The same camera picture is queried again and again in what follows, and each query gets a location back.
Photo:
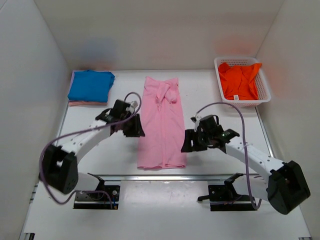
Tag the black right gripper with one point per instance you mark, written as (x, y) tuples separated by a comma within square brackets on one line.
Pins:
[(190, 135)]

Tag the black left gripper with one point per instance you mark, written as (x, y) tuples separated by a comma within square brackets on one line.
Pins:
[(137, 130)]

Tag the pink t shirt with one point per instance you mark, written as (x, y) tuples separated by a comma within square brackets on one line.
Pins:
[(162, 121)]

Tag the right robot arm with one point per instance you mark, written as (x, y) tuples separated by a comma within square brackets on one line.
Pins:
[(280, 183)]

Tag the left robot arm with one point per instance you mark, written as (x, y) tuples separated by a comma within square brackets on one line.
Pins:
[(59, 164)]

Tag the folded blue t shirt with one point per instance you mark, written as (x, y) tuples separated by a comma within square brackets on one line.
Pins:
[(91, 86)]

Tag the orange t shirt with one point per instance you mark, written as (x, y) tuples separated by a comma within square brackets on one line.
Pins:
[(238, 82)]

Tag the aluminium table rail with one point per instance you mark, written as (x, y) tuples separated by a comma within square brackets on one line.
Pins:
[(162, 178)]

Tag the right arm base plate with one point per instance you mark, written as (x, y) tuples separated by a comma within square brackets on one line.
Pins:
[(223, 197)]

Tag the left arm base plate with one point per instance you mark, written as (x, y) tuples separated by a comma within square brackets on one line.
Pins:
[(99, 201)]

